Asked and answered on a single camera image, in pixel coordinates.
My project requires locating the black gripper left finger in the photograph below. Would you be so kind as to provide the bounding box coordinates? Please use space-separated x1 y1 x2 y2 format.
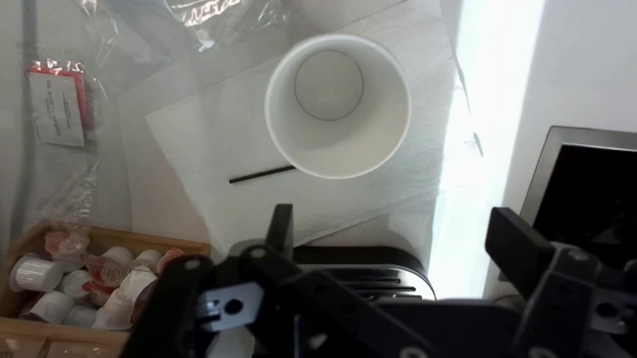
120 202 435 358

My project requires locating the steel framed counter waste opening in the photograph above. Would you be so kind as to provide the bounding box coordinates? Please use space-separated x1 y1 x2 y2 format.
518 124 637 267

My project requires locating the small white creamer cup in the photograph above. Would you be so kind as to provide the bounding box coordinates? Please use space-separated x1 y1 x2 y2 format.
29 289 76 327
9 253 66 295
118 265 160 303
92 291 136 333
98 245 136 271
62 267 96 303

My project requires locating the red white packet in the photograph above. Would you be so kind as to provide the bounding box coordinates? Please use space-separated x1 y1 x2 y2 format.
27 60 94 150

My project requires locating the black silver coffee machine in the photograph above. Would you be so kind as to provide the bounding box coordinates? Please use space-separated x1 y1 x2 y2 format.
291 245 439 303

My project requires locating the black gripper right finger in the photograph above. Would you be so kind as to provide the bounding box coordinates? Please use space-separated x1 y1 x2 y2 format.
484 206 637 358

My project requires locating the small pink creamer cup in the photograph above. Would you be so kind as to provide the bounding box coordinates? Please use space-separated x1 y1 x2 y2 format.
44 227 90 263

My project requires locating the black stir stick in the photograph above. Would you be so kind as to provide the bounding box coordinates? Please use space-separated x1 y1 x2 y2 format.
228 164 299 188

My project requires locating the black cable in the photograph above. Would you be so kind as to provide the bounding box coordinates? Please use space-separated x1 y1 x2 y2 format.
11 0 40 245

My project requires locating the clear plastic bag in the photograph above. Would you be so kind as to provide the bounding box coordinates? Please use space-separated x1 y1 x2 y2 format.
0 0 297 231
146 0 470 263

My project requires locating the wooden condiment organizer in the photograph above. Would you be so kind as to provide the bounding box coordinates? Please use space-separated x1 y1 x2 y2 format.
0 219 216 358

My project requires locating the printed white paper cup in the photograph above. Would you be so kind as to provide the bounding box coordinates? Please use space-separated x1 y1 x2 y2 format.
263 33 415 182

